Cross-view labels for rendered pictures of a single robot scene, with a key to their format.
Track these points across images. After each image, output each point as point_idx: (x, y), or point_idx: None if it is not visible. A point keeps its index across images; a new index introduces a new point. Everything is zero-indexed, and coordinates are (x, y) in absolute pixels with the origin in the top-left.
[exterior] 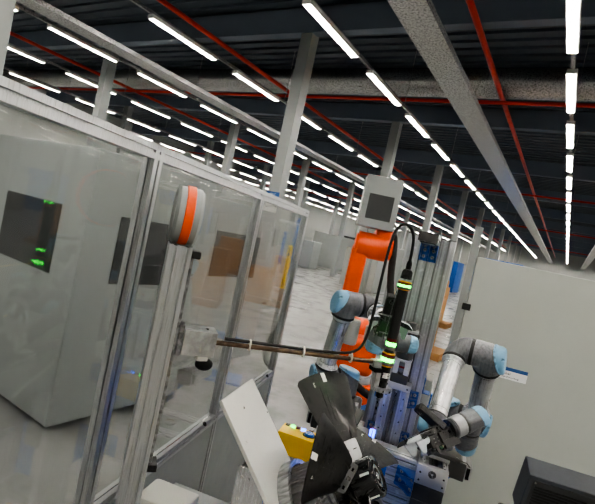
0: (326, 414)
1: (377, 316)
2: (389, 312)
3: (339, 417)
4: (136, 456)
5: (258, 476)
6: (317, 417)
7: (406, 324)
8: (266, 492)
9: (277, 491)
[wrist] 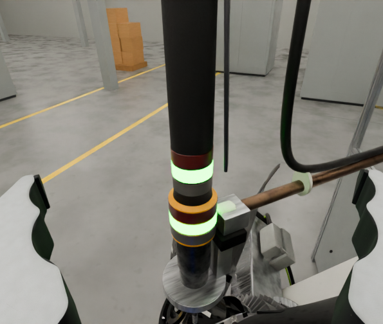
0: (302, 311)
1: (372, 252)
2: None
3: (273, 322)
4: None
5: (330, 272)
6: (314, 303)
7: (31, 201)
8: (311, 282)
9: None
